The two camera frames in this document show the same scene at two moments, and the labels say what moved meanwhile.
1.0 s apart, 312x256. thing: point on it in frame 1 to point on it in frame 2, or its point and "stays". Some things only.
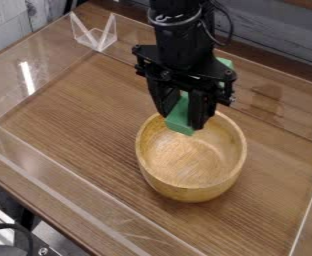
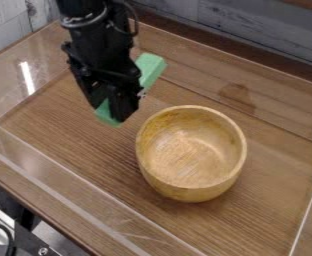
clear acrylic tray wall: x=65 y=99 stays
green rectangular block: x=179 y=122 to x=152 y=65
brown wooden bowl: x=192 y=167 stays
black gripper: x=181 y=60 to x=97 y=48
